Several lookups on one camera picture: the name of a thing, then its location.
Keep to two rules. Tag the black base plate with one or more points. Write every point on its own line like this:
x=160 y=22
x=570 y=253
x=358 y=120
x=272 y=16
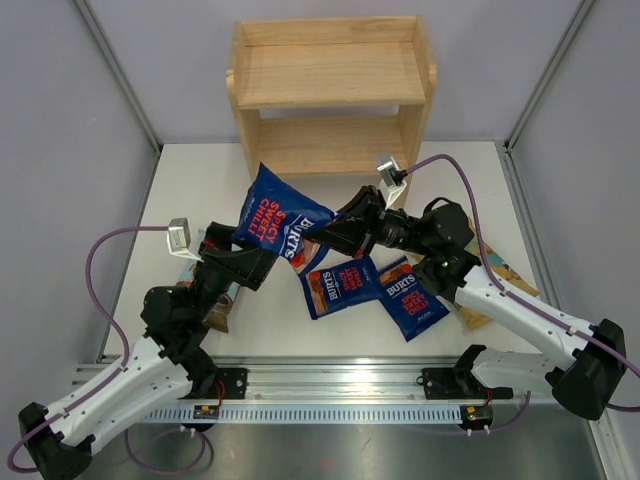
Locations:
x=452 y=383
x=230 y=382

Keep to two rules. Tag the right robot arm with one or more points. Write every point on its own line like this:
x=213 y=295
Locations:
x=579 y=363

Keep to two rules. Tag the light blue cassava chips bag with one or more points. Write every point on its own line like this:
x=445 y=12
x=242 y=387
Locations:
x=216 y=290

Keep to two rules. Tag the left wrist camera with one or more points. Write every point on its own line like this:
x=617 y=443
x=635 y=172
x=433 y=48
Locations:
x=179 y=239

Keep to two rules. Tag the white slotted cable duct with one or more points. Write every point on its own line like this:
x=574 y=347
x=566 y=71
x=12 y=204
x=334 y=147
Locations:
x=281 y=414

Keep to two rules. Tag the blue Burts chips bag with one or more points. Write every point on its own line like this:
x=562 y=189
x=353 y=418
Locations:
x=348 y=284
x=406 y=300
x=275 y=217

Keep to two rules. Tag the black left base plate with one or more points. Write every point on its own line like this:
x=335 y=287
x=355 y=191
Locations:
x=230 y=382

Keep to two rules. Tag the wooden two-tier shelf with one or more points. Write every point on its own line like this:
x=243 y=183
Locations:
x=326 y=96

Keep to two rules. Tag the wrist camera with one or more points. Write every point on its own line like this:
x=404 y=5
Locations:
x=179 y=239
x=392 y=184

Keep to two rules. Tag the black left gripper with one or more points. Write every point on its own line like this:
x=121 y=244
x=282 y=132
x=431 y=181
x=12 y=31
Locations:
x=250 y=265

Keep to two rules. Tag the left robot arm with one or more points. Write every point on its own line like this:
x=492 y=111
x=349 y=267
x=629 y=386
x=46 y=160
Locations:
x=165 y=364

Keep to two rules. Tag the aluminium mounting rail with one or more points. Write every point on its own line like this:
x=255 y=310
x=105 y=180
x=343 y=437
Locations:
x=334 y=379

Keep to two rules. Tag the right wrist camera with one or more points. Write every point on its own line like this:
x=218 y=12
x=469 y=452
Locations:
x=392 y=184

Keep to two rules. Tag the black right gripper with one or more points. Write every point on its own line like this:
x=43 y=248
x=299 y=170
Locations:
x=350 y=230

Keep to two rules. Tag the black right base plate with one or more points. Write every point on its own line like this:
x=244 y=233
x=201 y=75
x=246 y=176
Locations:
x=452 y=383

